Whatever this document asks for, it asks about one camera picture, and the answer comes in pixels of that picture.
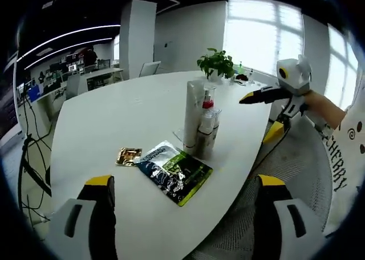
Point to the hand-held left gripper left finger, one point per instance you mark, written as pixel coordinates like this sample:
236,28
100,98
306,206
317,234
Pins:
97,220

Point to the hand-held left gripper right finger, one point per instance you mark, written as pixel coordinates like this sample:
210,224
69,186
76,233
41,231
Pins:
271,214

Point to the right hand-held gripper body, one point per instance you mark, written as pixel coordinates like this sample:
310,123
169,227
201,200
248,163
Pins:
296,77

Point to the small white skincare spray bottle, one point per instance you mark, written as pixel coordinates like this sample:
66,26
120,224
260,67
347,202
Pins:
216,129
205,134

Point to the gold skincare sachet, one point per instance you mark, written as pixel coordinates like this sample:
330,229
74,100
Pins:
128,156

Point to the white skincare tube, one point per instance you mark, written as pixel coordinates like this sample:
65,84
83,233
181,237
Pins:
190,114

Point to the green black skincare sachet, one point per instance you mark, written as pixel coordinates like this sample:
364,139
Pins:
176,174

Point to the dark red object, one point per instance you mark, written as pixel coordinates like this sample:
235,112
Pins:
242,77

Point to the grey mesh office chair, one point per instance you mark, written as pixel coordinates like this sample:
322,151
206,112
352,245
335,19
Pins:
299,157

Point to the green potted plant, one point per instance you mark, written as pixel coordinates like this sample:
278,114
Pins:
216,61

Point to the large window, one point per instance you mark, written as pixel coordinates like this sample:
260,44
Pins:
251,29

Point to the white printed shirt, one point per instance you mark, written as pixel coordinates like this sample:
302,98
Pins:
350,146

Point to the small clear packet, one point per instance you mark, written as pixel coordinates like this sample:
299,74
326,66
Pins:
179,134

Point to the white chair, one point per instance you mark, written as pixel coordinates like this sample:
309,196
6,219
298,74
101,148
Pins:
149,67

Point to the blue box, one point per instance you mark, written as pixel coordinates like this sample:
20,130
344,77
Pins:
33,93

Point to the open laptop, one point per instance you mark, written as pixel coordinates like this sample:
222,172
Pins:
8,106

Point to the long curved light strip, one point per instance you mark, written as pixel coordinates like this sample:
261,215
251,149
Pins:
71,33

